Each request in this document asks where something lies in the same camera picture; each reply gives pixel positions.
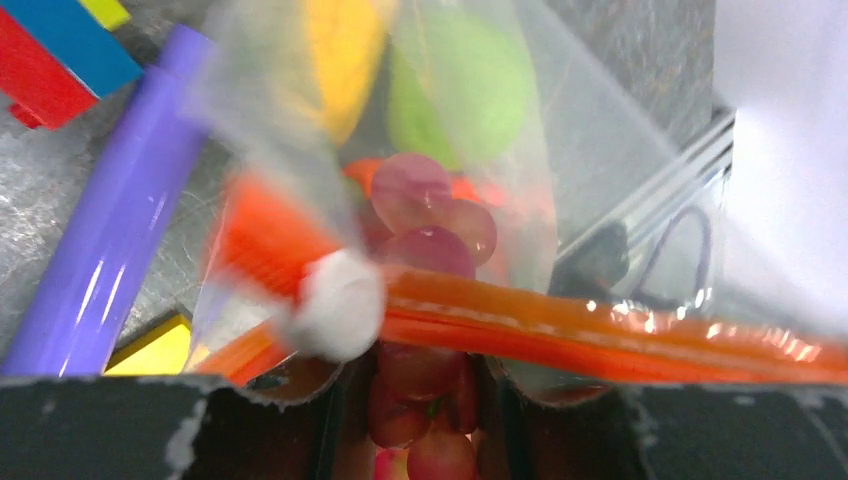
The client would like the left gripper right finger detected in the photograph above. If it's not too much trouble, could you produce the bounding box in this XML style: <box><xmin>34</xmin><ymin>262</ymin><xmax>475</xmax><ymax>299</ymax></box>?
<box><xmin>493</xmin><ymin>360</ymin><xmax>847</xmax><ymax>479</ymax></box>

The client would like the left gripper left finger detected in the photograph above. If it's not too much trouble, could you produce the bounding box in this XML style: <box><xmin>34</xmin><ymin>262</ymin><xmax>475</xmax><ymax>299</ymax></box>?
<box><xmin>1</xmin><ymin>360</ymin><xmax>342</xmax><ymax>479</ymax></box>

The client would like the light red grape bunch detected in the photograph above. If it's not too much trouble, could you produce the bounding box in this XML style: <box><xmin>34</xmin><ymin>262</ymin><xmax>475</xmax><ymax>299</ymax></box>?
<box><xmin>361</xmin><ymin>154</ymin><xmax>497</xmax><ymax>479</ymax></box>

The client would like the clear orange zip bag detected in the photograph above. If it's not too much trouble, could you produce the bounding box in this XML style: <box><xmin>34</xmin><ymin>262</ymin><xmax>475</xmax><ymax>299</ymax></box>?
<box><xmin>185</xmin><ymin>0</ymin><xmax>848</xmax><ymax>405</ymax></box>

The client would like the green toy apple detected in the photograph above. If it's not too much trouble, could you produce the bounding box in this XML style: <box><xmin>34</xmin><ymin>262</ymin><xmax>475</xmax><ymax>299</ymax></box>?
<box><xmin>386</xmin><ymin>2</ymin><xmax>535</xmax><ymax>171</ymax></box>

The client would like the yellow toy corn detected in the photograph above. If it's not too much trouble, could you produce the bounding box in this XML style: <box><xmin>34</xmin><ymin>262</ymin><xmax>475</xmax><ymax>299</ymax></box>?
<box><xmin>294</xmin><ymin>0</ymin><xmax>386</xmax><ymax>146</ymax></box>

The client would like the orange toy carrot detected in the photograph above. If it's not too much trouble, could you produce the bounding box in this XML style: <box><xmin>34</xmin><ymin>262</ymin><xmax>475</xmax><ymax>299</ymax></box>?
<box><xmin>342</xmin><ymin>157</ymin><xmax>484</xmax><ymax>205</ymax></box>

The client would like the purple toy cylinder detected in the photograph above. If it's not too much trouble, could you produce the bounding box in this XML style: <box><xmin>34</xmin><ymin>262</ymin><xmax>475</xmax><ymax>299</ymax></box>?
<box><xmin>1</xmin><ymin>25</ymin><xmax>212</xmax><ymax>376</ymax></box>

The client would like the yellow flat brick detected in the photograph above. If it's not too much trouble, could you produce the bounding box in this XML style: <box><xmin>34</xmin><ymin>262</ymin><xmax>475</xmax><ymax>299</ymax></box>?
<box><xmin>104</xmin><ymin>313</ymin><xmax>191</xmax><ymax>376</ymax></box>

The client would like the multicolour stacked brick block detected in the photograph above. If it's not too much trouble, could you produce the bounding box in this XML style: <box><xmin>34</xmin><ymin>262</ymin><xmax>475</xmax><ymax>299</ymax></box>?
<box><xmin>1</xmin><ymin>0</ymin><xmax>141</xmax><ymax>130</ymax></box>

